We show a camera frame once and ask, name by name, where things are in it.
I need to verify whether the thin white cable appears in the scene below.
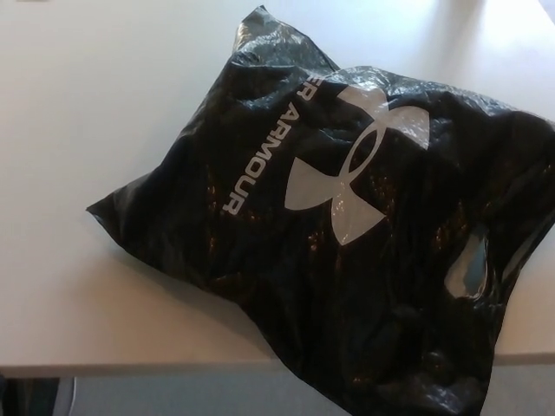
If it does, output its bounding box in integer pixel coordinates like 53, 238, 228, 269
68, 376, 81, 416

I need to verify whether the black plastic Under Armour bag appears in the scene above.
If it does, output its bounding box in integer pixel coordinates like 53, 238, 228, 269
85, 4, 555, 416

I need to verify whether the dark desk leg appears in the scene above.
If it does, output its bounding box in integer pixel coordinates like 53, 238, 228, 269
0, 376, 62, 416

